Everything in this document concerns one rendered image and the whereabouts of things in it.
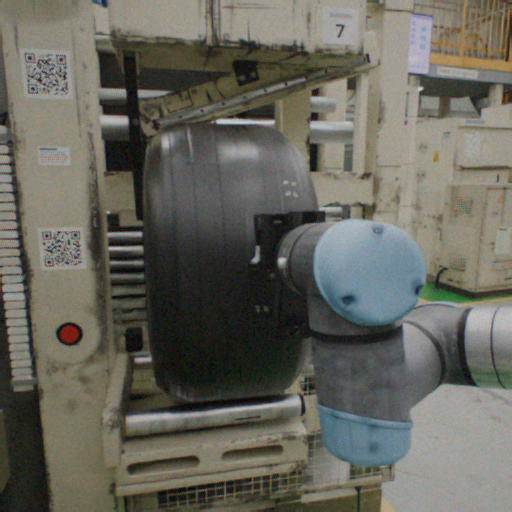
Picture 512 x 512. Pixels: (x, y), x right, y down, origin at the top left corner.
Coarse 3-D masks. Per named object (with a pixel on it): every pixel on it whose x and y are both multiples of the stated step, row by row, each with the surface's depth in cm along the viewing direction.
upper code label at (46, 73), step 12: (24, 60) 71; (36, 60) 72; (48, 60) 72; (60, 60) 72; (24, 72) 72; (36, 72) 72; (48, 72) 72; (60, 72) 73; (24, 84) 72; (36, 84) 72; (48, 84) 73; (60, 84) 73; (24, 96) 72; (36, 96) 73; (48, 96) 73; (60, 96) 73; (72, 96) 74
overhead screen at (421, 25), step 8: (416, 16) 425; (424, 16) 428; (432, 16) 432; (416, 24) 427; (424, 24) 430; (416, 32) 428; (424, 32) 432; (416, 40) 430; (424, 40) 433; (416, 48) 432; (424, 48) 435; (416, 56) 433; (424, 56) 436; (416, 64) 435; (424, 64) 438; (408, 72) 433; (416, 72) 437; (424, 72) 440
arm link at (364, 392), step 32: (320, 352) 35; (352, 352) 33; (384, 352) 33; (416, 352) 37; (320, 384) 35; (352, 384) 33; (384, 384) 33; (416, 384) 36; (320, 416) 36; (352, 416) 33; (384, 416) 33; (352, 448) 34; (384, 448) 33
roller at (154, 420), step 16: (224, 400) 85; (240, 400) 84; (256, 400) 85; (272, 400) 85; (288, 400) 85; (128, 416) 79; (144, 416) 80; (160, 416) 80; (176, 416) 80; (192, 416) 81; (208, 416) 81; (224, 416) 82; (240, 416) 83; (256, 416) 83; (272, 416) 84; (288, 416) 85; (128, 432) 79; (144, 432) 80; (160, 432) 81
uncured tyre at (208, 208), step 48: (192, 144) 72; (240, 144) 74; (288, 144) 77; (144, 192) 73; (192, 192) 66; (240, 192) 68; (144, 240) 70; (192, 240) 64; (240, 240) 66; (192, 288) 64; (240, 288) 66; (192, 336) 66; (240, 336) 68; (192, 384) 72; (240, 384) 75; (288, 384) 80
